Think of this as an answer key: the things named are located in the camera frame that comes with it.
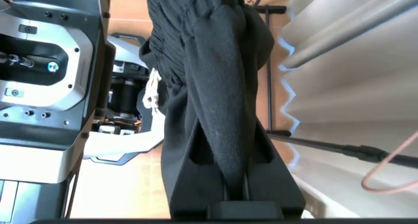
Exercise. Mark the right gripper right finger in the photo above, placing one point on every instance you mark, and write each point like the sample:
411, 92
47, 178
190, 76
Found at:
274, 185

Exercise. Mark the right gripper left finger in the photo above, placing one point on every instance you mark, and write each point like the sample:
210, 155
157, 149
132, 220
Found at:
192, 185

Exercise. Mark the black knit garment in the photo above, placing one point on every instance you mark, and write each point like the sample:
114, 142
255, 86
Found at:
215, 70

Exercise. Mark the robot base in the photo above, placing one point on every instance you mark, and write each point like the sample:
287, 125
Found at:
42, 70

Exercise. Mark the pink clothes hanger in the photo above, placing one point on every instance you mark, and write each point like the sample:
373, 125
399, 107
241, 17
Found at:
363, 183

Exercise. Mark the black clothes rack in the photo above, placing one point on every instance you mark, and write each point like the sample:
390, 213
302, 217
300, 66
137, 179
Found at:
359, 151

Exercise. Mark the beige curtain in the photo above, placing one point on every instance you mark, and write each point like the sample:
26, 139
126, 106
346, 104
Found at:
359, 87

